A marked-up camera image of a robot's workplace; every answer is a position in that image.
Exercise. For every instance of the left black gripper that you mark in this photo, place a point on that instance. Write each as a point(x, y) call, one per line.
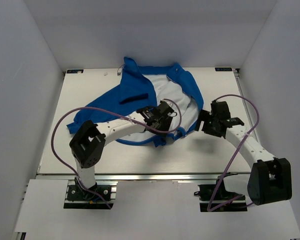
point(165, 126)

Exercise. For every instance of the blue table label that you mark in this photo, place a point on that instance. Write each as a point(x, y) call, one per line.
point(74, 71)
point(223, 69)

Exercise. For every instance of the aluminium table front rail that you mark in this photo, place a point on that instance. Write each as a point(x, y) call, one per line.
point(134, 177)

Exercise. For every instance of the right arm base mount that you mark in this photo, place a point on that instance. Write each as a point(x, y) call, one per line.
point(206, 184)

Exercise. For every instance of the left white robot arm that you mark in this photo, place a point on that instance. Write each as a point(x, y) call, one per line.
point(89, 141)

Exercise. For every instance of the right blue table label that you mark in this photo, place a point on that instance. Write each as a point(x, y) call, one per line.
point(223, 69)

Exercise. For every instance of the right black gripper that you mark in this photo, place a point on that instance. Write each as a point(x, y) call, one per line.
point(204, 116)

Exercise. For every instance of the blue zip jacket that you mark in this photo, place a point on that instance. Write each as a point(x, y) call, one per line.
point(142, 86)

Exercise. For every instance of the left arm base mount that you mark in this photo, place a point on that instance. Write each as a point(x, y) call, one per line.
point(100, 197)

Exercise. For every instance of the left blue table label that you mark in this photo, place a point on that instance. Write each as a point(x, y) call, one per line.
point(74, 71)

